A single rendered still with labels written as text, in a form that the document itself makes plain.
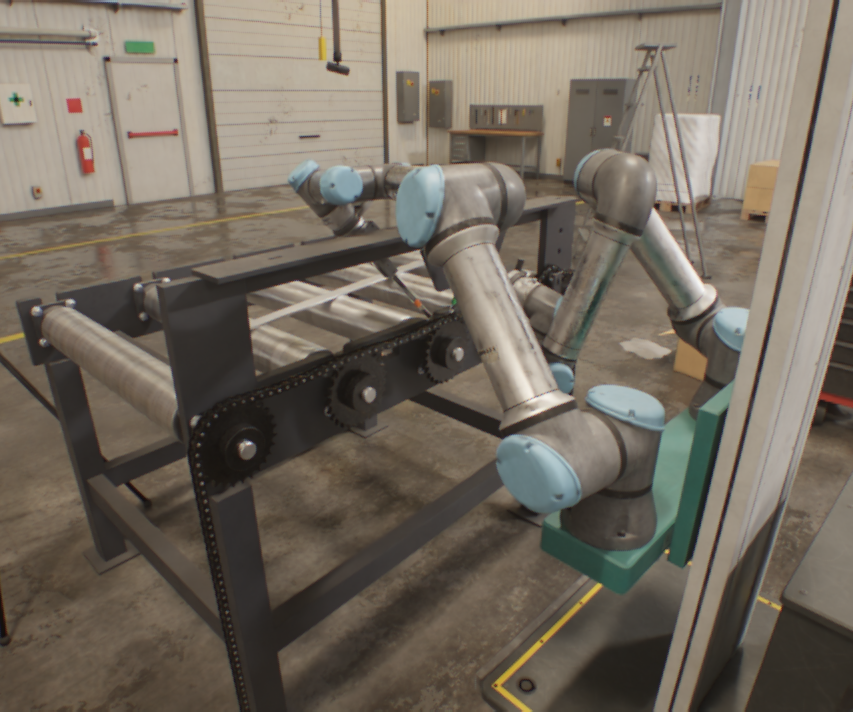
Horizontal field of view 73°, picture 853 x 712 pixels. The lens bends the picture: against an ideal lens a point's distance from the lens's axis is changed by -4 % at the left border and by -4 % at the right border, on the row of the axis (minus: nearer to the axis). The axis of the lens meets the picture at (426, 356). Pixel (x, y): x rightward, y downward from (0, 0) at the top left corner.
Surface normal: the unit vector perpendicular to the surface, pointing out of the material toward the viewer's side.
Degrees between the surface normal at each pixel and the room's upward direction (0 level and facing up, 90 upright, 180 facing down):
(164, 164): 90
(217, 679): 0
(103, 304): 90
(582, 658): 0
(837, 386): 90
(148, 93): 90
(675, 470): 0
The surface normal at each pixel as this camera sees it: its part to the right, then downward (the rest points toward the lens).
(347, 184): 0.56, 0.18
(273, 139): 0.74, 0.26
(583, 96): -0.68, 0.29
